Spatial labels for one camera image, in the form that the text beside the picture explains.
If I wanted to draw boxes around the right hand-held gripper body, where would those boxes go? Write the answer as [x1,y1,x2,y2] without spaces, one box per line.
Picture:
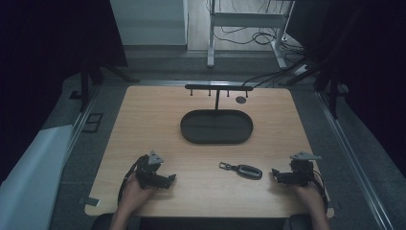
[287,151,323,188]

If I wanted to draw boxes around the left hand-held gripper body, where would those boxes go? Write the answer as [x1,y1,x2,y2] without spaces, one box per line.
[134,149,168,190]

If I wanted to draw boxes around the person's right hand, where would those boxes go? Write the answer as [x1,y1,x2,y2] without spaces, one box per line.
[292,183,326,216]

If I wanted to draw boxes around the person's left hand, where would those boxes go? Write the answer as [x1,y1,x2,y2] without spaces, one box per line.
[122,173,158,214]

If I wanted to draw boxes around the black car key fob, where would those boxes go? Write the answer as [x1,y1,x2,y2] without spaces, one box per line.
[218,161,263,181]

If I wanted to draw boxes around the person's right leg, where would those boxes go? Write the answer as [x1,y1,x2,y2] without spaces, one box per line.
[283,213,315,230]

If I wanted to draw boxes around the person's leg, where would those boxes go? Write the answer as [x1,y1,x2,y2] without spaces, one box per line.
[90,213,142,230]
[283,213,315,230]

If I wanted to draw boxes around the grey tape piece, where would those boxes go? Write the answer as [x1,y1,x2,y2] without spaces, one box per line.
[79,196,102,208]

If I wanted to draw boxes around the black key rack with tray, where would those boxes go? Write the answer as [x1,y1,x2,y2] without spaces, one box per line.
[179,83,255,146]

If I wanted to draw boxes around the person's left leg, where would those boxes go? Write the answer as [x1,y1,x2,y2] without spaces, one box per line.
[90,213,142,230]

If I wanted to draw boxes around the black tripod stand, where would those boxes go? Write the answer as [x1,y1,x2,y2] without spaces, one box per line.
[79,58,141,113]
[285,54,344,120]

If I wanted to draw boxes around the white power strip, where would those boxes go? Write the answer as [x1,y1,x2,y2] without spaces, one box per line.
[292,63,309,77]

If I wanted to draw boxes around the white sheet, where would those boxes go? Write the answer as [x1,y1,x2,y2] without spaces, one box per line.
[0,124,75,230]

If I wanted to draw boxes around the white cabinet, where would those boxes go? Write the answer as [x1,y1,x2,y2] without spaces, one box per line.
[109,0,190,51]

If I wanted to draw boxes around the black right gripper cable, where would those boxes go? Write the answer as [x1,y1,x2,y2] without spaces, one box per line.
[311,169,329,213]

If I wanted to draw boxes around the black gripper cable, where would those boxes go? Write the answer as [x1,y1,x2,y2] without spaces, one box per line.
[311,169,329,213]
[117,156,143,206]

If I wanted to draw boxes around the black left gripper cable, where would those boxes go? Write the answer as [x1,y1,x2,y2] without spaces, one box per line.
[117,156,143,206]

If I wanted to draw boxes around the aluminium rail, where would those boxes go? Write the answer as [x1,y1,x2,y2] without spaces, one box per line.
[314,90,396,230]
[61,85,102,161]

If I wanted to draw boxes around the black floor cables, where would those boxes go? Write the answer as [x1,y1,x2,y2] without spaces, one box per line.
[210,0,307,89]

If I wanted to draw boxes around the white desk frame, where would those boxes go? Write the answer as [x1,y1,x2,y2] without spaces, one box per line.
[206,0,295,70]

